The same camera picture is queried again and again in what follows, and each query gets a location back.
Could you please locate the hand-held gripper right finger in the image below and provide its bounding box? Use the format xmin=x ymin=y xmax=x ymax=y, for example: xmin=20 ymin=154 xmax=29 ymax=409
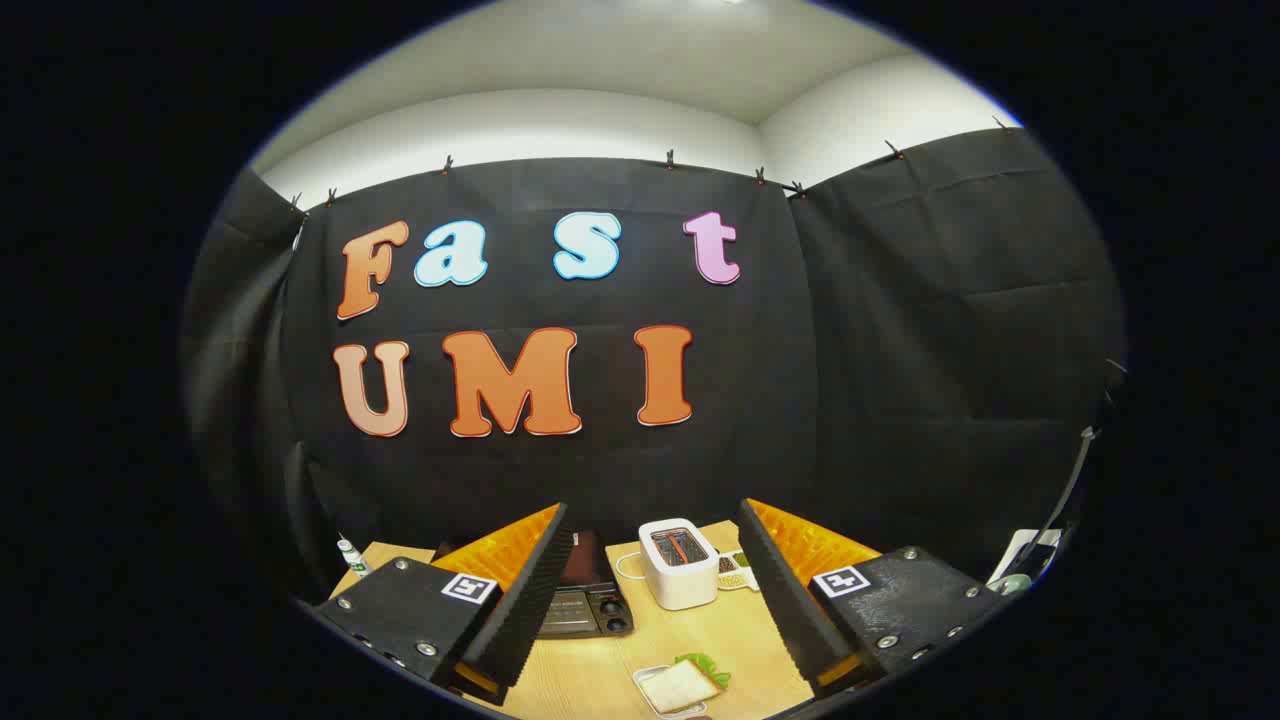
xmin=735 ymin=498 xmax=1001 ymax=701

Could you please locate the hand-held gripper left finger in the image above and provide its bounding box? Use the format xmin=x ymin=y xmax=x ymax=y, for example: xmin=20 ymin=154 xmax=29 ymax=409
xmin=313 ymin=502 xmax=576 ymax=707

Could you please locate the black toaster oven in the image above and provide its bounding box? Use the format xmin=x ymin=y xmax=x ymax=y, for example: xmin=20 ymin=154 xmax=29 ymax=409
xmin=535 ymin=530 xmax=636 ymax=641

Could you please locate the sandwich with lettuce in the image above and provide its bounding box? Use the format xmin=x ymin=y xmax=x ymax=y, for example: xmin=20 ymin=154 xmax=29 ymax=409
xmin=645 ymin=653 xmax=731 ymax=713

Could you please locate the white pop-up toaster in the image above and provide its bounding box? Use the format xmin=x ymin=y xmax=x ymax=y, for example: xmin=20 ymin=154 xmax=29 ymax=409
xmin=638 ymin=518 xmax=721 ymax=611

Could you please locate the white food tray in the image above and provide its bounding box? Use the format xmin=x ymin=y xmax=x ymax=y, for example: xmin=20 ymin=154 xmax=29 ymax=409
xmin=632 ymin=665 xmax=713 ymax=720

